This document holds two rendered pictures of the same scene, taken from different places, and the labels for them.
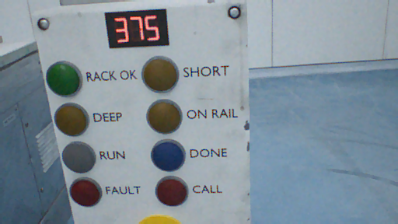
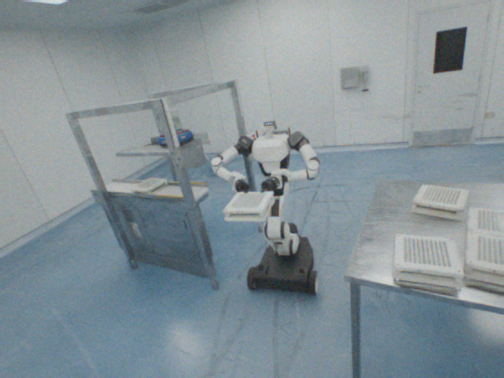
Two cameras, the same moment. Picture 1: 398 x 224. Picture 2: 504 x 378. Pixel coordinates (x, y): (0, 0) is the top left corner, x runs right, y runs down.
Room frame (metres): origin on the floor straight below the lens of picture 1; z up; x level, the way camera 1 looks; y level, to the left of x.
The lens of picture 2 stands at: (-0.85, 2.68, 1.80)
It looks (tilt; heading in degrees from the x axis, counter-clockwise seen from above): 24 degrees down; 296
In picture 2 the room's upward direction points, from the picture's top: 11 degrees counter-clockwise
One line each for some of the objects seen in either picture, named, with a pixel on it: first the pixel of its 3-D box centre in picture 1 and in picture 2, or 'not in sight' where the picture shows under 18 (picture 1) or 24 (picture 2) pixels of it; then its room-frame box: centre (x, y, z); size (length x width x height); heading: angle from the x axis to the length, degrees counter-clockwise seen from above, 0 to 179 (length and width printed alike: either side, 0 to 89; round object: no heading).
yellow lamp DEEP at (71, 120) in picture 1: (71, 120); not in sight; (0.31, 0.10, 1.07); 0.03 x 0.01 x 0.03; 84
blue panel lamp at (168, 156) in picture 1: (168, 156); not in sight; (0.31, 0.03, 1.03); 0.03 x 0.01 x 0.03; 84
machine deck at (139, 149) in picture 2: not in sight; (157, 147); (0.83, 0.86, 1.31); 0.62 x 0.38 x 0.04; 174
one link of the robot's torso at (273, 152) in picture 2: not in sight; (274, 152); (-0.09, 0.62, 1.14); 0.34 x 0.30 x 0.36; 4
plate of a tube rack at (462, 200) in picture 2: not in sight; (440, 196); (-1.20, 0.99, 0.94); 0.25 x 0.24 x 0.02; 71
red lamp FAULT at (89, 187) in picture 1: (85, 193); not in sight; (0.31, 0.10, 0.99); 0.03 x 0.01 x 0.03; 84
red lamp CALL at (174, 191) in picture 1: (171, 192); not in sight; (0.31, 0.03, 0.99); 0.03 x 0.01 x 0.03; 84
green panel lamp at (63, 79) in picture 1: (63, 79); not in sight; (0.31, 0.10, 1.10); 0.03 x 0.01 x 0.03; 84
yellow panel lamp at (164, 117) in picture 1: (164, 117); not in sight; (0.31, 0.03, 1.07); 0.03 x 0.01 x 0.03; 84
